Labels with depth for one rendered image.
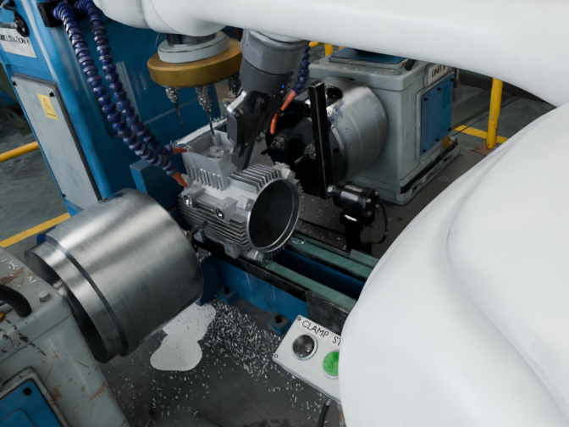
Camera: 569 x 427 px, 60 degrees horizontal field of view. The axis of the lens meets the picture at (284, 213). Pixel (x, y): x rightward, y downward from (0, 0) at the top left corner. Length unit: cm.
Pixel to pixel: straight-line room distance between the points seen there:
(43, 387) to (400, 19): 63
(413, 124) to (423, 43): 94
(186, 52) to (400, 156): 64
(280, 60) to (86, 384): 54
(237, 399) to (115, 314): 30
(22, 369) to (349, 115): 79
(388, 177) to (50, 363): 94
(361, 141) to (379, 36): 75
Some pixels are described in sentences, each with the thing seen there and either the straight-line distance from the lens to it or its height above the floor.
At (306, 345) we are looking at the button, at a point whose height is 107.
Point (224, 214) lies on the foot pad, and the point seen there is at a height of 106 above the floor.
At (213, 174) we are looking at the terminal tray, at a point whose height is 111.
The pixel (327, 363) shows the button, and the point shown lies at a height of 107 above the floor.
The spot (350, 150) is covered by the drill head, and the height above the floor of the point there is 106.
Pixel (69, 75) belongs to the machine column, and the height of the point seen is 132.
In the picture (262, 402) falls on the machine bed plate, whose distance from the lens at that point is 96.
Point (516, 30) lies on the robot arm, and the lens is 38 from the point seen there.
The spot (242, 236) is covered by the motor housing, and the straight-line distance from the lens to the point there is 97.
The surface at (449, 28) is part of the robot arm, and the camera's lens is 40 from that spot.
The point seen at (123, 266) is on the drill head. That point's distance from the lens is 81.
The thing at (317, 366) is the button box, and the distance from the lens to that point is 66.
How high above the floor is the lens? 157
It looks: 33 degrees down
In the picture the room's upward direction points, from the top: 9 degrees counter-clockwise
